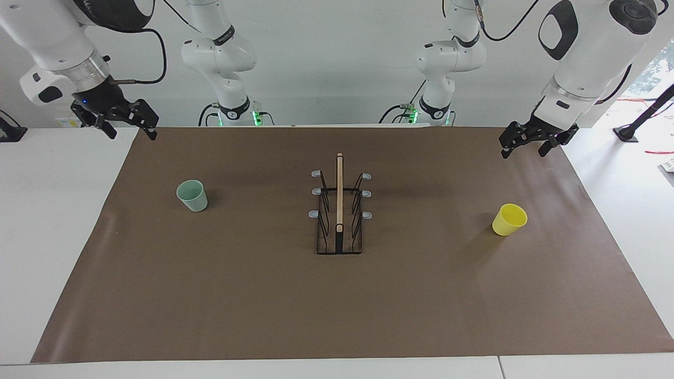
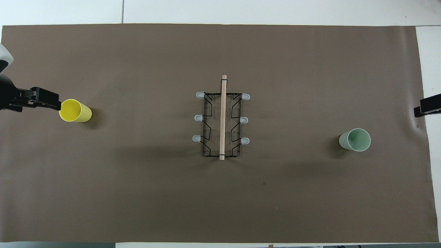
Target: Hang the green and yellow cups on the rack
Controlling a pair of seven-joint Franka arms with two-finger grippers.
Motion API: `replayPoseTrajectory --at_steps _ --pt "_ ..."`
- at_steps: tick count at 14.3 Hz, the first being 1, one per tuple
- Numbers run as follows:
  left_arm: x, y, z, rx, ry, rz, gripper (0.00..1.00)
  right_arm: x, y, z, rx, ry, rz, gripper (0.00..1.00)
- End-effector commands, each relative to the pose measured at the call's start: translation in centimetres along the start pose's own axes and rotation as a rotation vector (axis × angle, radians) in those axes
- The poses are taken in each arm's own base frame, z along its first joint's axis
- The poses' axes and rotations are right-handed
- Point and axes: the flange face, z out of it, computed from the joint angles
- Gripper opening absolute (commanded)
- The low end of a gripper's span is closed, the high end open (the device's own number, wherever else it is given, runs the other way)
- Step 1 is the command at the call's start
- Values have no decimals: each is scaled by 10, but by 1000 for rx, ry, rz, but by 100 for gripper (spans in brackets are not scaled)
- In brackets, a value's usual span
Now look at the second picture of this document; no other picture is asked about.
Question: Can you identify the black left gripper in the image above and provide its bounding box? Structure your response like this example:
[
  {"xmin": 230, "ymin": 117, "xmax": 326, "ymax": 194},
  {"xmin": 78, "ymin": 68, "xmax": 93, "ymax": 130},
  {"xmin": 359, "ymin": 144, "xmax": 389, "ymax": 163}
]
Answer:
[{"xmin": 0, "ymin": 74, "xmax": 62, "ymax": 113}]

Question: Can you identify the yellow plastic cup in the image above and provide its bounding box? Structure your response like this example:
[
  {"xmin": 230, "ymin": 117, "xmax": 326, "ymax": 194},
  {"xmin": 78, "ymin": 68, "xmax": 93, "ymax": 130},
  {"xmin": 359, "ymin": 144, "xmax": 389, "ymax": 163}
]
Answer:
[{"xmin": 59, "ymin": 99, "xmax": 93, "ymax": 123}]

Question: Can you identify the pale green plastic cup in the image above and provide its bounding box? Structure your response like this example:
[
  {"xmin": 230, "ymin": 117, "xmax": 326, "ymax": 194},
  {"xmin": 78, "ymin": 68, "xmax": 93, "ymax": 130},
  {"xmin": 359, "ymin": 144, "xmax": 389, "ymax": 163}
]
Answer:
[{"xmin": 339, "ymin": 128, "xmax": 371, "ymax": 152}]

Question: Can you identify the brown table mat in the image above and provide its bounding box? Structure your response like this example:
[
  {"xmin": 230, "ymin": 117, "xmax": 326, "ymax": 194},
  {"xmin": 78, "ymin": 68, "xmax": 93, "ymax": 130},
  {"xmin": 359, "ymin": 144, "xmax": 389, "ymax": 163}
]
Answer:
[{"xmin": 0, "ymin": 23, "xmax": 440, "ymax": 244}]

